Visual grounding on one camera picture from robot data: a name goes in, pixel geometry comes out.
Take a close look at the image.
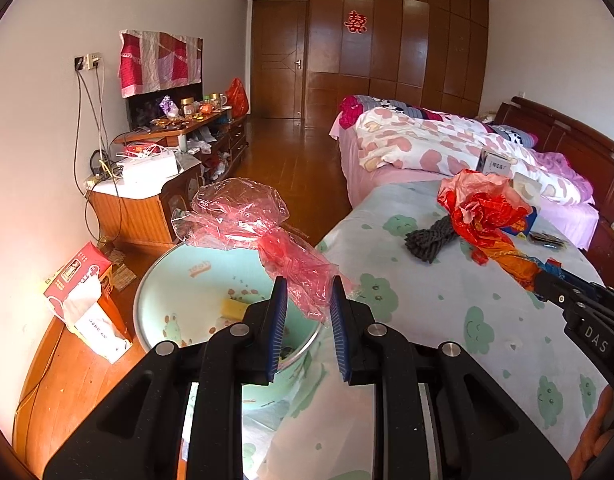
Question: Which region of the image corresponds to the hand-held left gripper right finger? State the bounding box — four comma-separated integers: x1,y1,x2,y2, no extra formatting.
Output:
329,275,572,480

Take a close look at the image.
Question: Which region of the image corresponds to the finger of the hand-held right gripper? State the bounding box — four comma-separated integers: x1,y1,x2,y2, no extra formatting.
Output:
541,260,614,306
533,274,590,312

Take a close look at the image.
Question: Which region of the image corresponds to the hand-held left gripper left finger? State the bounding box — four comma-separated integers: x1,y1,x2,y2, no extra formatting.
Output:
43,276,289,480

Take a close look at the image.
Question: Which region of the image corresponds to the yellow plastic bag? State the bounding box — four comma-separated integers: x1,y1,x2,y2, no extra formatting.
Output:
221,299,251,319

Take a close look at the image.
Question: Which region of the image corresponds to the light blue printed bin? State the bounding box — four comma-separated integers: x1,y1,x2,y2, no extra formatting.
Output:
134,242,328,411

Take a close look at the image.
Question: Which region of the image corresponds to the pink clear plastic bag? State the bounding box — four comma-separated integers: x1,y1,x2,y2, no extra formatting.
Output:
171,177,358,323

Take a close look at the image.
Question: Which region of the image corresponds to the dark flat packet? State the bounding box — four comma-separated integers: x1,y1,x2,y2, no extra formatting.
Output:
527,230,570,251

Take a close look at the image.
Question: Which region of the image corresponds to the blue drink carton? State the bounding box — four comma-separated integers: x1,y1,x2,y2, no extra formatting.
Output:
502,172,543,238

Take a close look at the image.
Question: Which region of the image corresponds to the cloud print bed sheet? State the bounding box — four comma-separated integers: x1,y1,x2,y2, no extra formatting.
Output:
267,177,613,480

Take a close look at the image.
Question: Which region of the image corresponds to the purple pillow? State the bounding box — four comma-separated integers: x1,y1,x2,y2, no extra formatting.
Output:
534,152,595,206

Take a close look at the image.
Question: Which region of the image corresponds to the tall white carton box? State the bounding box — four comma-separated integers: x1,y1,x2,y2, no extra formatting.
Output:
476,149,519,181

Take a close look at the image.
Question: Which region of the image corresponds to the dark knitted cloth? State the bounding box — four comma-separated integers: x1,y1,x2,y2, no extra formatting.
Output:
404,215,460,264

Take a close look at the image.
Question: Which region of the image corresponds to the wooden headboard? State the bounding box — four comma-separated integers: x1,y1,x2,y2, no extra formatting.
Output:
494,96,614,291

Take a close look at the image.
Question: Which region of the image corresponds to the pink sheeted bed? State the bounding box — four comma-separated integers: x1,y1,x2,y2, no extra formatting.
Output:
329,95,600,248

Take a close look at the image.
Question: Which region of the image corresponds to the brown woven pad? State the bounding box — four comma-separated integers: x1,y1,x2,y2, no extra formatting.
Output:
107,250,136,289

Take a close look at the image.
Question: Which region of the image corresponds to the wooden corner cabinet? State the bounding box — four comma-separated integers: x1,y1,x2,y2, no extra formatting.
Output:
84,162,205,251

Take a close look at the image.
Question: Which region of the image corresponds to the pink heart print quilt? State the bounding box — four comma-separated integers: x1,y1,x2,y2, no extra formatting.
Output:
354,107,563,206

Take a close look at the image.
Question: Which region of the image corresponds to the red white cardboard box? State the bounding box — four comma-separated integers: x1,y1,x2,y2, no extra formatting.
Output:
43,241,134,363

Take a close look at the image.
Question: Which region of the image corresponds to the multicoloured folded blanket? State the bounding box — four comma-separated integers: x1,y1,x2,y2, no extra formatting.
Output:
337,95,488,131

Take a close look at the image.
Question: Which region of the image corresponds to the red orange plastic bag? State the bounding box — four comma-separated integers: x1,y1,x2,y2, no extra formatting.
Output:
223,77,249,116

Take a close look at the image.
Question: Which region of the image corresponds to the black television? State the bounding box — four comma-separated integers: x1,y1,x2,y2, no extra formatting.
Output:
126,82,204,131

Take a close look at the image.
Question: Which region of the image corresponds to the wooden door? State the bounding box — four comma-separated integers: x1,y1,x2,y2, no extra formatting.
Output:
250,0,308,121

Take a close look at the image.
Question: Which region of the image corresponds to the wooden wardrobe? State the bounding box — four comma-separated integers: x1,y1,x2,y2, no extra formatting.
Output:
239,0,490,128

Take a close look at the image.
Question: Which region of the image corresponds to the red pink patchwork cloth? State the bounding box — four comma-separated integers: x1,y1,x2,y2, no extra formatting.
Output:
118,30,204,99

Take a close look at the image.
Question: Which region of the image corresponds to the red paper decoration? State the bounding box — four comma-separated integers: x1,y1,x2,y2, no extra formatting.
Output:
343,9,369,35

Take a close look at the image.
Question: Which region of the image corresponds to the black power cable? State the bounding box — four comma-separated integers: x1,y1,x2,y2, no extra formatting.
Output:
72,70,125,246

